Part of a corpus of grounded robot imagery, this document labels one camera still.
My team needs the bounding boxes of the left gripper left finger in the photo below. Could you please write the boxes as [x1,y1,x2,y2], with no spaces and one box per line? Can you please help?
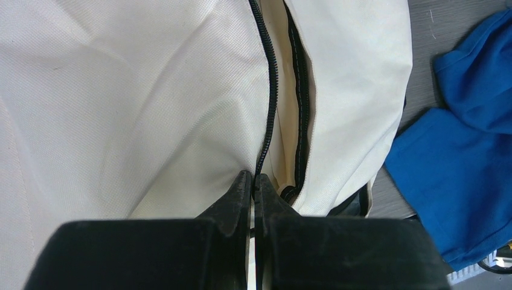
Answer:
[197,170,252,289]

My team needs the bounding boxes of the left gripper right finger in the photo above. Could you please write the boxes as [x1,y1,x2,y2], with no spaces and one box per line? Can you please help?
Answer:
[254,174,298,289]

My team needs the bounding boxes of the blue cloth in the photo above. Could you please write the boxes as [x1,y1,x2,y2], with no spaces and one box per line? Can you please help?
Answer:
[385,9,511,271]

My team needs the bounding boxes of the beige canvas backpack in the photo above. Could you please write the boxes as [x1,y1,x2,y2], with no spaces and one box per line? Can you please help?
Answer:
[1,1,412,289]

